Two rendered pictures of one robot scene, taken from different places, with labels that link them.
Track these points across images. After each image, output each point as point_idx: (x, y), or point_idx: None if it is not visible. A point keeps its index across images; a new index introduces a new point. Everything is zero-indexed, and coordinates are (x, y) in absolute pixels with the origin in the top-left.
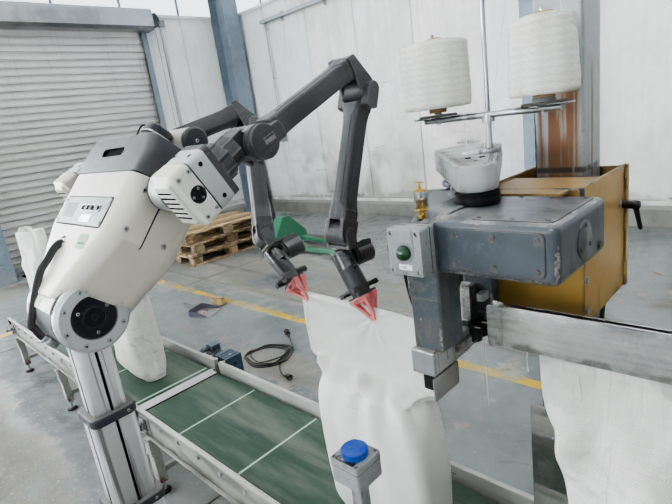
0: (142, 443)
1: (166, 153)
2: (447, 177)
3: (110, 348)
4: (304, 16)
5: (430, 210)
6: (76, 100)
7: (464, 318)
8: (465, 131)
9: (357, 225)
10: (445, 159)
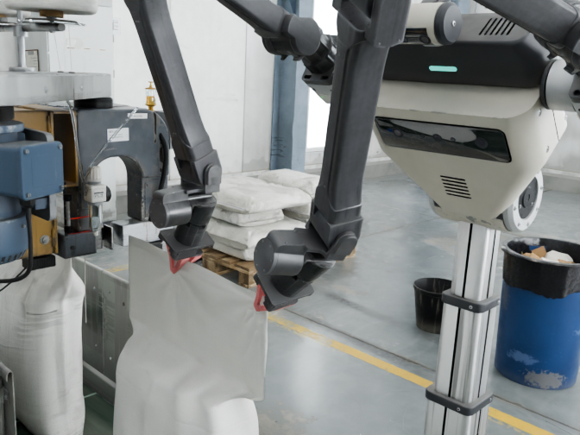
0: (439, 337)
1: None
2: (86, 93)
3: (457, 233)
4: None
5: (140, 108)
6: None
7: (96, 236)
8: (70, 44)
9: (175, 161)
10: (80, 74)
